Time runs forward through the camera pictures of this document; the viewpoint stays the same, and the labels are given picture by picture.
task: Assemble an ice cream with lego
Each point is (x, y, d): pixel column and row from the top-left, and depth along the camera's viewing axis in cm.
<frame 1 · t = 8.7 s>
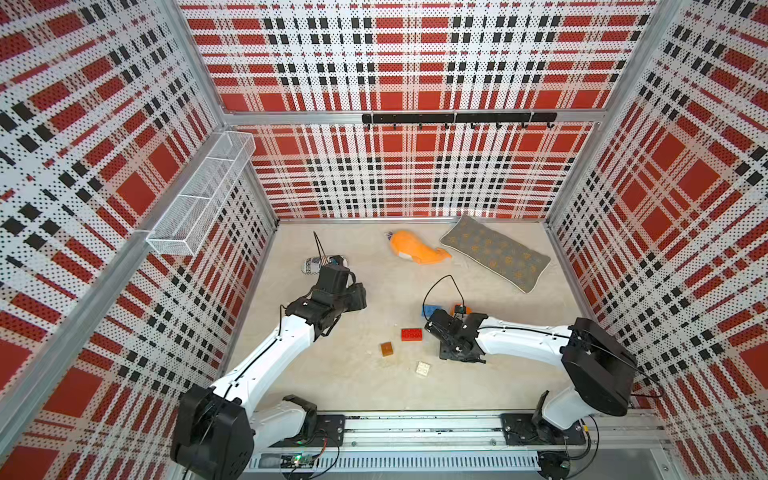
left hand: (360, 292, 85), fingers open
right hand: (456, 350, 86), fingers open
orange plush toy: (407, 246, 113), point 2 cm above the table
grey patterned cushion: (511, 259, 106), point 4 cm above the table
red lego brick: (411, 334, 90), point 2 cm above the table
brown lego piece: (387, 349, 88), point 2 cm above the table
cream lego brick: (423, 368, 84), point 2 cm above the table

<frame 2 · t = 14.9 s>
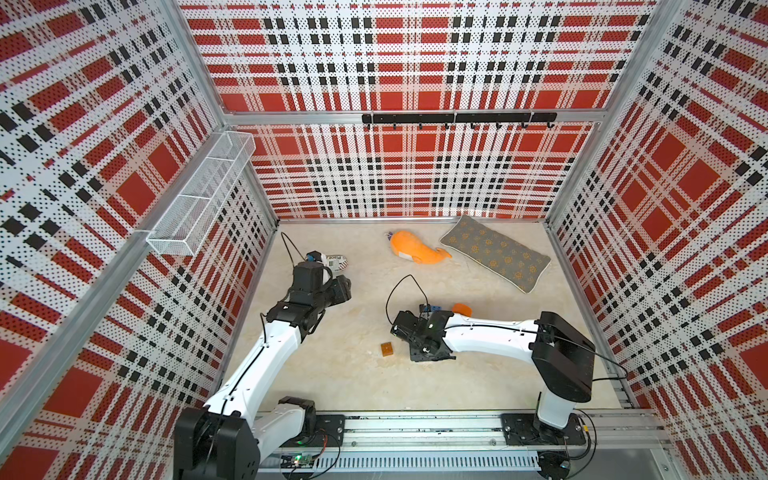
left hand: (346, 284, 84), fingers open
right hand: (427, 350, 84), fingers open
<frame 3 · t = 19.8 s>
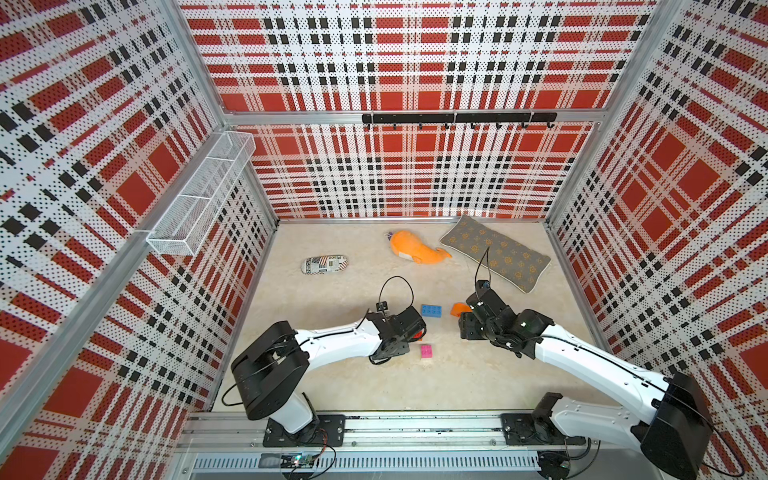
left hand: (398, 345, 86), fingers open
right hand: (474, 321, 81), fingers open
pink lego brick: (426, 351, 86), point 4 cm above the table
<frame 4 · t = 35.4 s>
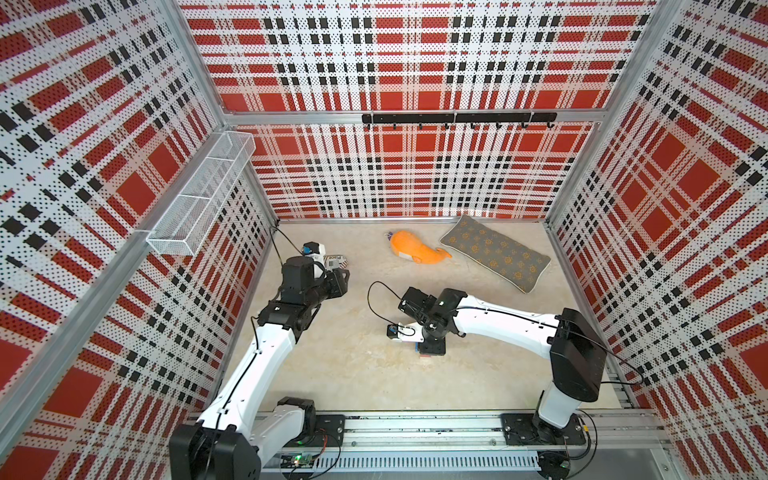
left hand: (346, 274, 81), fingers open
right hand: (434, 338, 82), fingers open
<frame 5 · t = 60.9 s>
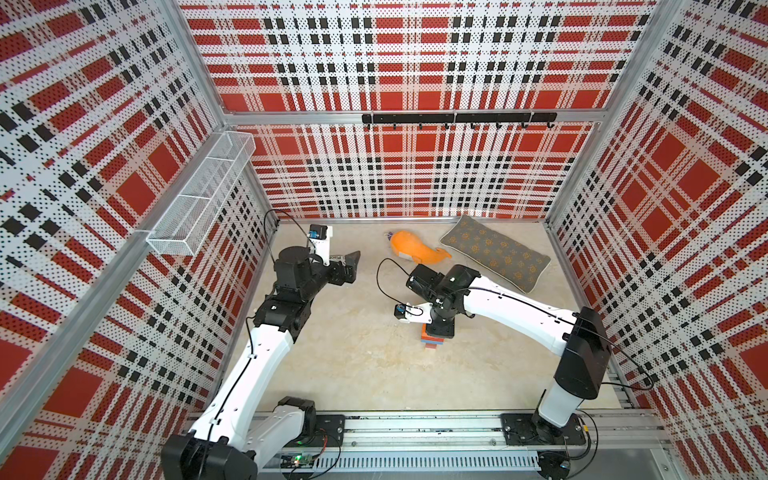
left hand: (346, 250, 76), fingers open
right hand: (444, 321, 79), fingers open
